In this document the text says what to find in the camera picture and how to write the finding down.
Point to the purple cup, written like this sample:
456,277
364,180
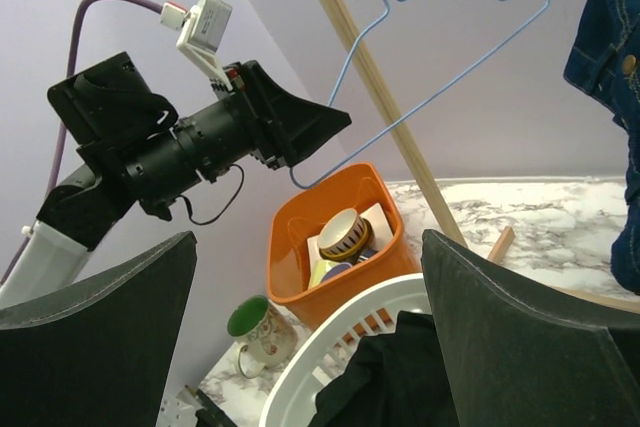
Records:
336,270

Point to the dark blue striped cup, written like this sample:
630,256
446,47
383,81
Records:
364,255

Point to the green floral mug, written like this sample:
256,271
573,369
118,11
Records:
264,336

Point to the orange plastic bin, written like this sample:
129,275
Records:
358,186

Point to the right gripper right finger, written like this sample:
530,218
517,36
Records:
519,353

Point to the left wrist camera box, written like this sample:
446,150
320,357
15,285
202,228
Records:
201,29

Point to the blue denim shorts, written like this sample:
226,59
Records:
603,64

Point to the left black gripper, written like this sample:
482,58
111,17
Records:
258,118

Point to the light blue wire hanger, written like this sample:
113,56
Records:
492,123

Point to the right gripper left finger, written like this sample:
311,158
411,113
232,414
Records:
98,352

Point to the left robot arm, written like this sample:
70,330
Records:
109,111

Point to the patterned ceramic bowl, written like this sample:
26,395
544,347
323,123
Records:
344,235

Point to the wooden clothes rack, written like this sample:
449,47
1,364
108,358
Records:
359,56

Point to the white square plate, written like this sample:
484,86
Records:
382,234

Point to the black skirt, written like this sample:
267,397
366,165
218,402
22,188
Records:
396,379

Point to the white plastic laundry basket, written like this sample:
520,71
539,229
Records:
325,354

